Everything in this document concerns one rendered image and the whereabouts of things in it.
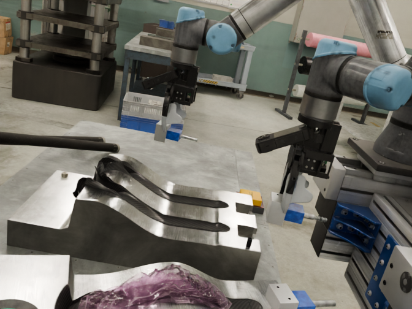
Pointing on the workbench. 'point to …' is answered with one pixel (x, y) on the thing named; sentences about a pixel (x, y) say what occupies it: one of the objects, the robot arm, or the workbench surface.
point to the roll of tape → (16, 304)
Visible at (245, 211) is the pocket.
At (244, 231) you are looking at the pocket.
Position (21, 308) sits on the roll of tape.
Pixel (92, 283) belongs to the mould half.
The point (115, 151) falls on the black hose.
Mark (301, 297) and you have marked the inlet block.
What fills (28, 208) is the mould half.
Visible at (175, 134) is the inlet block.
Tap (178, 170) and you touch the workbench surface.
